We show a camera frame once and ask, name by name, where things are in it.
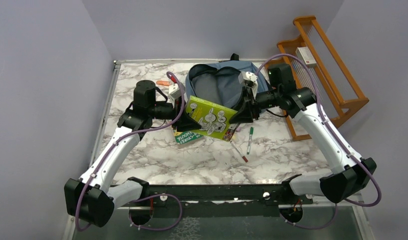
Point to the red marker pen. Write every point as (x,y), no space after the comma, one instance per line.
(238,151)

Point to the orange wooden rack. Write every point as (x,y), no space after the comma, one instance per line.
(340,95)

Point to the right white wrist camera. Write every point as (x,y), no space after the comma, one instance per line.
(250,80)

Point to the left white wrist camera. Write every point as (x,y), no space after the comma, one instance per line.
(174,92)

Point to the green treehouse book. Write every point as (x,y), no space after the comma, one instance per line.
(182,138)

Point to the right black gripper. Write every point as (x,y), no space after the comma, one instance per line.
(249,107)

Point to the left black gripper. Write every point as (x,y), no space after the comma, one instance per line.
(186,123)

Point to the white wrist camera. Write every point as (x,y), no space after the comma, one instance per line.
(174,92)
(250,80)

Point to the blue student backpack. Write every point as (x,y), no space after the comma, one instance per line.
(218,82)

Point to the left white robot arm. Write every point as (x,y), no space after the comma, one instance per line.
(91,198)

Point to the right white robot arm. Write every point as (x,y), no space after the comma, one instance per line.
(350,172)

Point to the black metal base rail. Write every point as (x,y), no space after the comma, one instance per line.
(216,200)

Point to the green marker pen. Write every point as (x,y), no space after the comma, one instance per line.
(249,143)

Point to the green illustrated book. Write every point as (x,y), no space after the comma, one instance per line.
(213,119)

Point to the small white box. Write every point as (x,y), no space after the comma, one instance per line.
(305,55)

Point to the orange highlighter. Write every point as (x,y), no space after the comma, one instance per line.
(163,83)

